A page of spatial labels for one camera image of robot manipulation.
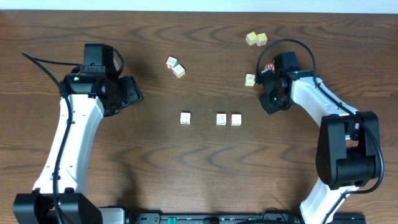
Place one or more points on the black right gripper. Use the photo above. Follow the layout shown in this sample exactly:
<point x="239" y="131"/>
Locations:
<point x="269" y="107"/>

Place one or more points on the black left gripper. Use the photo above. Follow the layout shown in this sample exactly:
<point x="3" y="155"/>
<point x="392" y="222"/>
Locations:
<point x="132" y="90"/>

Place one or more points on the red edged wooden block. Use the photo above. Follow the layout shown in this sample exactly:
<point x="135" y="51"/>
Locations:
<point x="236" y="119"/>

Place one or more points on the blue letter X block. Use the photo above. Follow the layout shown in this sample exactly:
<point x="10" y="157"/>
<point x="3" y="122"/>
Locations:
<point x="221" y="119"/>

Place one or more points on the green edged wooden block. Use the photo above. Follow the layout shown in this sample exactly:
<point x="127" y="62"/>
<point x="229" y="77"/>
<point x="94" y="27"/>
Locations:
<point x="185" y="118"/>

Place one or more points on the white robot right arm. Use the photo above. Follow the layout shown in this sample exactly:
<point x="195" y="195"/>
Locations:
<point x="348" y="157"/>

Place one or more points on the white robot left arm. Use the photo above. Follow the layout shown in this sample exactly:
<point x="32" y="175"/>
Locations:
<point x="59" y="195"/>

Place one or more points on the red letter V block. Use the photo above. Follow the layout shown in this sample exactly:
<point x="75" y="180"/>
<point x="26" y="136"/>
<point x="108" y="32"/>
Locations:
<point x="270" y="66"/>

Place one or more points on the yellow picture block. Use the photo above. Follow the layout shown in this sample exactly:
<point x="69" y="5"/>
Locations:
<point x="250" y="79"/>

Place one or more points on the yellow letter block right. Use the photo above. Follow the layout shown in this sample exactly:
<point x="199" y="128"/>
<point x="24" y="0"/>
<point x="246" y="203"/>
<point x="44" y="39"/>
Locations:
<point x="261" y="39"/>

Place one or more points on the yellow letter block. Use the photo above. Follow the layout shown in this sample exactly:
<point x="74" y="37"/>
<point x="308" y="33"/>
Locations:
<point x="251" y="38"/>
<point x="261" y="39"/>

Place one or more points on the yellow letter block left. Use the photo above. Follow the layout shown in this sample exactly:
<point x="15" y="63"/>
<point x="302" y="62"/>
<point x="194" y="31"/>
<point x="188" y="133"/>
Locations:
<point x="251" y="38"/>

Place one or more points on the red number three block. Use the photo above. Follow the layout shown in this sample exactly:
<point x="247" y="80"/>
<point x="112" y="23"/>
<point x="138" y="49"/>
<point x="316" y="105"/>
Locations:
<point x="171" y="62"/>

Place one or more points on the umbrella picture block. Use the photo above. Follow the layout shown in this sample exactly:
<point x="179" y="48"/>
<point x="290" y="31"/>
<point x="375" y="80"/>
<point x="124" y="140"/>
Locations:
<point x="179" y="71"/>

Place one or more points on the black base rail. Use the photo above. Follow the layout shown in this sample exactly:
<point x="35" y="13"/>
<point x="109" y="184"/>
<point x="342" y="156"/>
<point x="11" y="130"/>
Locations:
<point x="217" y="218"/>

